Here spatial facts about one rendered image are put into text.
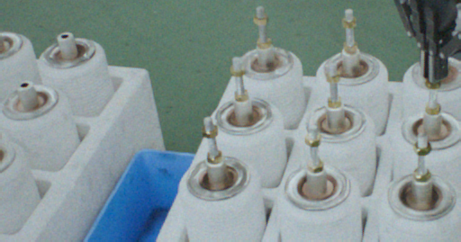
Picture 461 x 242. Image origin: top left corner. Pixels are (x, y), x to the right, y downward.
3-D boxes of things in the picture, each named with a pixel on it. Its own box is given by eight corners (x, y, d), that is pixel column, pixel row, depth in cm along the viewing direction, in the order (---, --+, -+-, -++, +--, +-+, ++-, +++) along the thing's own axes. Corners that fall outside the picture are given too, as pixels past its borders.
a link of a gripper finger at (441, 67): (431, 40, 98) (431, 76, 101) (448, 50, 96) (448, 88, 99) (441, 35, 99) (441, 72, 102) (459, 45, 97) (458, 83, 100)
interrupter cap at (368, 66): (329, 53, 122) (329, 49, 122) (384, 57, 121) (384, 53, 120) (318, 85, 117) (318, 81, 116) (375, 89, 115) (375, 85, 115)
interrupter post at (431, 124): (437, 124, 108) (438, 103, 106) (445, 136, 107) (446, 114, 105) (419, 129, 108) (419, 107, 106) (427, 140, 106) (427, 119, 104)
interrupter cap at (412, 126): (447, 107, 111) (447, 103, 110) (474, 143, 105) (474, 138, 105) (392, 121, 109) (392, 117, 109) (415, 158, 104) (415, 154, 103)
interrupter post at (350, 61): (344, 65, 120) (343, 45, 118) (362, 67, 119) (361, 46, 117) (340, 76, 118) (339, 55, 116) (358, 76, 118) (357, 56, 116)
